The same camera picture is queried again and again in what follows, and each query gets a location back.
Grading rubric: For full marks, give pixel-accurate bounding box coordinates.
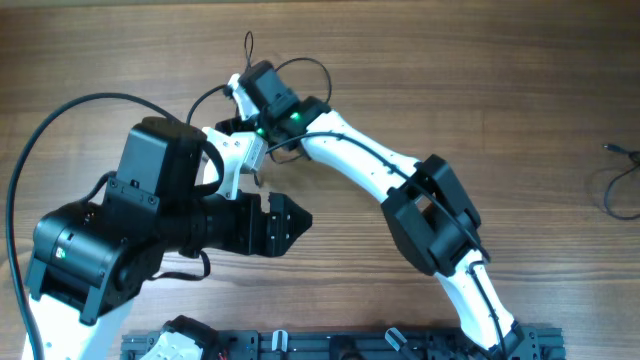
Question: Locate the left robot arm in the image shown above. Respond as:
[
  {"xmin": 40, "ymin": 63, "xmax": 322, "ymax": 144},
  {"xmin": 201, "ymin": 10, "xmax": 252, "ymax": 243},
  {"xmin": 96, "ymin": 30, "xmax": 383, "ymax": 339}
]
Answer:
[{"xmin": 24, "ymin": 117, "xmax": 312, "ymax": 359}]

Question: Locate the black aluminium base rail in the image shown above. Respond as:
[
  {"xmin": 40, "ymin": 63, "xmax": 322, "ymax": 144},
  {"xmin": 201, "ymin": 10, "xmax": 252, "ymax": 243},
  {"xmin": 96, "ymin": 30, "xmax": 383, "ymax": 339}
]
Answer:
[{"xmin": 119, "ymin": 327, "xmax": 566, "ymax": 360}]

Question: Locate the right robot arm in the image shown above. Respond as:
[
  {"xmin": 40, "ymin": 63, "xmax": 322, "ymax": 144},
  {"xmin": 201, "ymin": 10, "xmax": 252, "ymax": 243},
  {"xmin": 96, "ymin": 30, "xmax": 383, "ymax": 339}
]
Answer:
[{"xmin": 222, "ymin": 61, "xmax": 524, "ymax": 359}]

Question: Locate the black USB cable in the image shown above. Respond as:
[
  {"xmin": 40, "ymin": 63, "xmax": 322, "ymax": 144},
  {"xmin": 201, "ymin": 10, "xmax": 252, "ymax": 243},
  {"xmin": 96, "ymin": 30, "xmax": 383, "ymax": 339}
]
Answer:
[{"xmin": 185, "ymin": 30, "xmax": 334, "ymax": 189}]

